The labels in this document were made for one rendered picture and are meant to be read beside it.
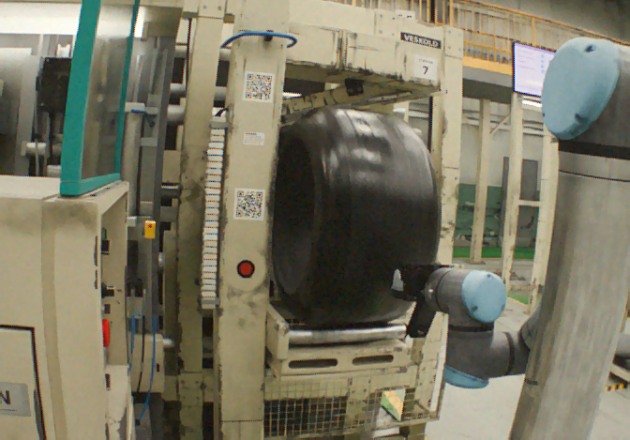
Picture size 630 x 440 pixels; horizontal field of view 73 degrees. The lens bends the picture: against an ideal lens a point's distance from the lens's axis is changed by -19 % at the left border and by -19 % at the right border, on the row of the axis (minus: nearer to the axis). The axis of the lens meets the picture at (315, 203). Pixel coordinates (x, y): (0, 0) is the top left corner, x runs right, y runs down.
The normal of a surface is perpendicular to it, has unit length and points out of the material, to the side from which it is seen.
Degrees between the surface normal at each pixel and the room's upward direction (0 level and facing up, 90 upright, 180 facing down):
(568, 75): 84
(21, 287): 90
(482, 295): 78
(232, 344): 90
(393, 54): 90
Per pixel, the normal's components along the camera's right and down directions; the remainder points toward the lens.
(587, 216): -0.71, 0.07
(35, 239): 0.31, 0.07
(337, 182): -0.40, -0.25
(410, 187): 0.32, -0.25
